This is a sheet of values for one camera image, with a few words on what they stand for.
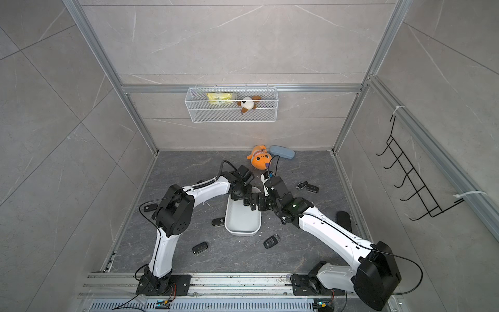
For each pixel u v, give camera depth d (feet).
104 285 2.45
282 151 3.81
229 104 2.89
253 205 2.30
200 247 2.68
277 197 1.91
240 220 2.97
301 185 3.31
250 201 3.01
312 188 3.31
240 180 2.56
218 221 2.93
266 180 2.30
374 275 1.27
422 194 2.07
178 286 2.40
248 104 2.80
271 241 2.74
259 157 3.47
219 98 2.74
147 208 3.06
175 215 1.78
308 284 2.11
